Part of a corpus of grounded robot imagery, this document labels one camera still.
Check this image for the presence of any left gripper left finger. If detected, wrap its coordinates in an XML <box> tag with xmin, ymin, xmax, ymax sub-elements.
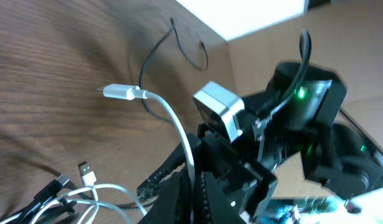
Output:
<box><xmin>141</xmin><ymin>172</ymin><xmax>191</xmax><ymax>224</ymax></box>

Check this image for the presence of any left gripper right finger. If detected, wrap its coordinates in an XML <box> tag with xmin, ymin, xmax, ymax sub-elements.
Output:
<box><xmin>193</xmin><ymin>172</ymin><xmax>245</xmax><ymax>224</ymax></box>

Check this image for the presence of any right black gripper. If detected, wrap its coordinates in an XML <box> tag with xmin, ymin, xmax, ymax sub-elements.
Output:
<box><xmin>136</xmin><ymin>124</ymin><xmax>303</xmax><ymax>222</ymax></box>

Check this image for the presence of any white cable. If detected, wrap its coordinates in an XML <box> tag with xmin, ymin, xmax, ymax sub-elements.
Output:
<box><xmin>0</xmin><ymin>83</ymin><xmax>197</xmax><ymax>224</ymax></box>

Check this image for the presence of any short black cable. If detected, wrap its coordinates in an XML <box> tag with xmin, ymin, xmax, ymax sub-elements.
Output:
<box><xmin>4</xmin><ymin>173</ymin><xmax>154</xmax><ymax>224</ymax></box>

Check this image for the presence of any long black cable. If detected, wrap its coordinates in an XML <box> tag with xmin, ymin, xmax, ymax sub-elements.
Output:
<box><xmin>138</xmin><ymin>17</ymin><xmax>209</xmax><ymax>124</ymax></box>

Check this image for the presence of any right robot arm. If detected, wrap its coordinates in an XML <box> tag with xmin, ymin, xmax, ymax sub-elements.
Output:
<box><xmin>137</xmin><ymin>62</ymin><xmax>383</xmax><ymax>223</ymax></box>

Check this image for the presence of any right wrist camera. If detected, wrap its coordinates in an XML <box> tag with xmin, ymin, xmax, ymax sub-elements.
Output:
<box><xmin>193</xmin><ymin>81</ymin><xmax>245</xmax><ymax>143</ymax></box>

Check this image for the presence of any colourful patterned wall hanging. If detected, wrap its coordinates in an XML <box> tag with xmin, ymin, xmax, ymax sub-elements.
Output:
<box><xmin>256</xmin><ymin>188</ymin><xmax>383</xmax><ymax>224</ymax></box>

